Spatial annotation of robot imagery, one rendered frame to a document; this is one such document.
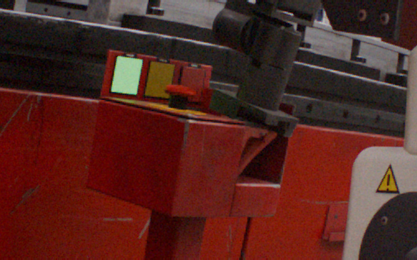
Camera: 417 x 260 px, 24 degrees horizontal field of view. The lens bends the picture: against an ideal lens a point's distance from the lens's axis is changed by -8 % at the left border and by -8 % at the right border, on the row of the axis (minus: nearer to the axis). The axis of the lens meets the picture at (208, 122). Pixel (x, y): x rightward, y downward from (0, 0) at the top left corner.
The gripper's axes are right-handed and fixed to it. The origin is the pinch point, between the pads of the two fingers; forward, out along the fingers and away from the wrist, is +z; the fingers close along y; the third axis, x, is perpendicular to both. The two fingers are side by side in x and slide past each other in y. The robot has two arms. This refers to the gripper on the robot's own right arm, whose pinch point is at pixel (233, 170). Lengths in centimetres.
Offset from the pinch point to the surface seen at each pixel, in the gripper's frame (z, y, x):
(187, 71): -9.3, 12.6, 0.4
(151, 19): -13.2, 33.9, -11.0
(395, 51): -21, 38, -93
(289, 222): 15, 21, -48
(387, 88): -13, 25, -73
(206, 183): 0.6, -4.5, 9.8
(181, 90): -8.4, 2.7, 11.2
